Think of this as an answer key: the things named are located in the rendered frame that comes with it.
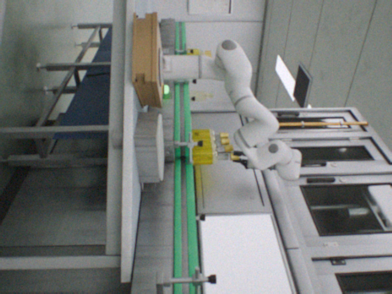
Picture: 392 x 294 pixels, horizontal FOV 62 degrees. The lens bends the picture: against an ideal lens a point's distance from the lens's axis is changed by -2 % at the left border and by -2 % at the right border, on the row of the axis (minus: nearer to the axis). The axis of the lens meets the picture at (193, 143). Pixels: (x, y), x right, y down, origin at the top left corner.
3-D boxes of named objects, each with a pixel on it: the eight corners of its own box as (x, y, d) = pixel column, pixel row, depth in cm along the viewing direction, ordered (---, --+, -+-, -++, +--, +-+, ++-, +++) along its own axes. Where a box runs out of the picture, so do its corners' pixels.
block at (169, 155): (158, 162, 149) (174, 162, 149) (157, 146, 143) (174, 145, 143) (159, 157, 152) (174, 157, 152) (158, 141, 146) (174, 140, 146)
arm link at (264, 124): (225, 108, 124) (239, 139, 118) (256, 87, 120) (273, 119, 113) (239, 120, 136) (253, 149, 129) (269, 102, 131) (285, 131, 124)
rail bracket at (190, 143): (174, 165, 150) (202, 165, 151) (173, 135, 140) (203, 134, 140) (174, 161, 153) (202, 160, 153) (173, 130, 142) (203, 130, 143)
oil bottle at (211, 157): (174, 166, 161) (218, 165, 162) (174, 157, 157) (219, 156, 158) (174, 158, 165) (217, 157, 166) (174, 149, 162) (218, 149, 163)
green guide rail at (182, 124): (174, 144, 149) (192, 144, 149) (174, 142, 148) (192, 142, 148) (176, 22, 288) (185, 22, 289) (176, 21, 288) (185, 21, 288)
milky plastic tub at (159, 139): (140, 184, 131) (162, 183, 131) (134, 137, 117) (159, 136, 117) (144, 155, 144) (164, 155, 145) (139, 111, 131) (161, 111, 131)
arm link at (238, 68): (231, 112, 128) (237, 84, 115) (210, 68, 140) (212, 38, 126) (254, 106, 130) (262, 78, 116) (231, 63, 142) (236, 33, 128)
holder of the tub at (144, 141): (140, 192, 134) (160, 192, 134) (133, 137, 117) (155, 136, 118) (144, 165, 148) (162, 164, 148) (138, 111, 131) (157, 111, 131)
